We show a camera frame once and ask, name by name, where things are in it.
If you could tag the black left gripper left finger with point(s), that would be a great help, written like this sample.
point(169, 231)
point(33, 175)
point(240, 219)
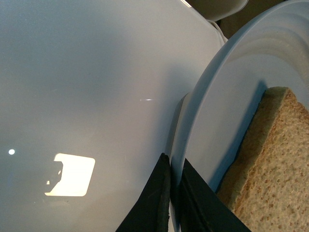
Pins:
point(150, 213)

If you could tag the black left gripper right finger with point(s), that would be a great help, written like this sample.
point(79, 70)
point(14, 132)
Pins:
point(200, 209)

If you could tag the brown bread slice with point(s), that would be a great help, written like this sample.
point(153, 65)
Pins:
point(267, 186)

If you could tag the light blue plate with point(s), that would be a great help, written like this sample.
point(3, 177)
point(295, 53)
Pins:
point(272, 50)

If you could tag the right beige chair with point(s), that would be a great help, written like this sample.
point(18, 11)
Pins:
point(217, 9)

